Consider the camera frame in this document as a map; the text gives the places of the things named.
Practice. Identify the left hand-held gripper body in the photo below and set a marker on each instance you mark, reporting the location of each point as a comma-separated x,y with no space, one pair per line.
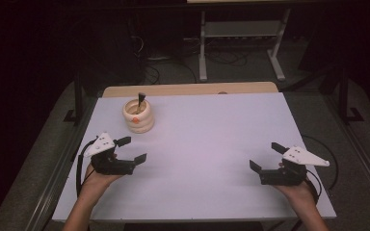
109,165

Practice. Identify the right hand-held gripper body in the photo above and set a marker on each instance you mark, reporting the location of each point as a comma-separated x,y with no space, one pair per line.
284,175

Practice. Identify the cream ribbed brush holder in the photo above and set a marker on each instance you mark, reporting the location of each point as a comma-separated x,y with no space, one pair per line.
138,122

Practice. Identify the black makeup brush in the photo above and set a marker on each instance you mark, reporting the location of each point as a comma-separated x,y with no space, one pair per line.
140,97

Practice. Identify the person's right hand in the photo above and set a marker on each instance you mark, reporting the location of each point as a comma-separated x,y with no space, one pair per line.
297,192

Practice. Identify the person's left hand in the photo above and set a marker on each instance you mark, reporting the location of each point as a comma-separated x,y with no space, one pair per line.
98,184

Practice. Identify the white board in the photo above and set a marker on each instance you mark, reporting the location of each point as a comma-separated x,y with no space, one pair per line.
205,144

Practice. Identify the black metal stand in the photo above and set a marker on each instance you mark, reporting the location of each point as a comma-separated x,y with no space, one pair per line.
344,102
78,102

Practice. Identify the wooden table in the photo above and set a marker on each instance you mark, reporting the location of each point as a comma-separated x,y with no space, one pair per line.
189,89

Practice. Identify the aluminium rail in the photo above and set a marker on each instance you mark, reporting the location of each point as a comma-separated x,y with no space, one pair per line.
363,157
58,179

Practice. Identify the grey metal desk frame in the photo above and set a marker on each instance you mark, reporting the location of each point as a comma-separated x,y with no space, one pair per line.
242,29

